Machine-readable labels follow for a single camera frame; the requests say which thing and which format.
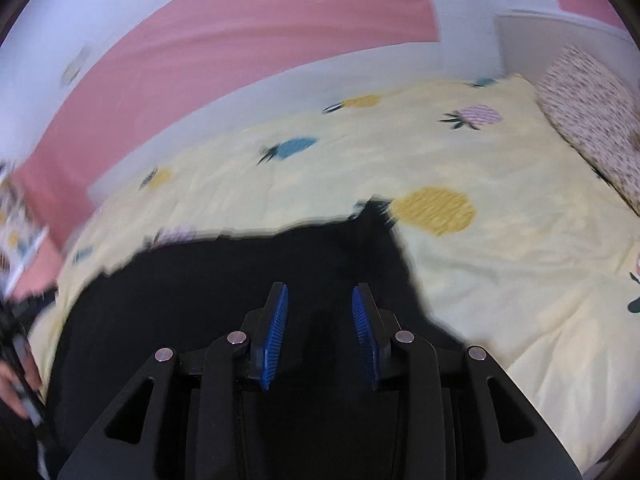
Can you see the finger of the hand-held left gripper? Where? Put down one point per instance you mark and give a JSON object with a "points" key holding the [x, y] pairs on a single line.
{"points": [[37, 302]]}

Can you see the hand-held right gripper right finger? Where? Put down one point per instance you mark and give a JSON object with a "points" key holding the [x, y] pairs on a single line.
{"points": [[366, 335]]}

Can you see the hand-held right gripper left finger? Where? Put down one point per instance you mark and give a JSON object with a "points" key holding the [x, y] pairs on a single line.
{"points": [[274, 335]]}

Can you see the black coat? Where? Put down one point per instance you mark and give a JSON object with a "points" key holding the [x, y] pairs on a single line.
{"points": [[200, 285]]}

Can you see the person's left hand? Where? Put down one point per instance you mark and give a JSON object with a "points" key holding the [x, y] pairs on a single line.
{"points": [[7, 385]]}

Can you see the white pineapple print cloth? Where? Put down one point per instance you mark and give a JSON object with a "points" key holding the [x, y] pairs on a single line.
{"points": [[17, 230]]}

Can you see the yellow pineapple print bed sheet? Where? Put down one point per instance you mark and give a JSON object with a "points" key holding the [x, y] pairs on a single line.
{"points": [[500, 285]]}

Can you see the floral print pillow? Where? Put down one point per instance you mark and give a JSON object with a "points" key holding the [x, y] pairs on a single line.
{"points": [[585, 105]]}

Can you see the white headboard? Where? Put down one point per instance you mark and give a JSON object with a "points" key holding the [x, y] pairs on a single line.
{"points": [[525, 40]]}

